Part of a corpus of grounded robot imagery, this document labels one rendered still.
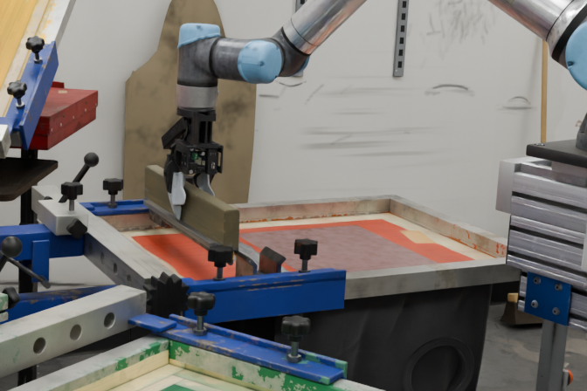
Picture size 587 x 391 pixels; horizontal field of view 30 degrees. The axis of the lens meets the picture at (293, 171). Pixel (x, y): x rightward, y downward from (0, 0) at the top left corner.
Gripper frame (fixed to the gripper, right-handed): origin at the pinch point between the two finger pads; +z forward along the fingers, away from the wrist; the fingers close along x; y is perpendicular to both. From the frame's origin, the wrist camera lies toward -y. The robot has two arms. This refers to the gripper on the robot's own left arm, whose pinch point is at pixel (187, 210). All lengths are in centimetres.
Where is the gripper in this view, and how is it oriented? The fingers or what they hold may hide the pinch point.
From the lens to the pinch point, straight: 208.3
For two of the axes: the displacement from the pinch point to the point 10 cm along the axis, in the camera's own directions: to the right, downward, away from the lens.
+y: 4.6, 2.0, -8.6
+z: -0.6, 9.8, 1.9
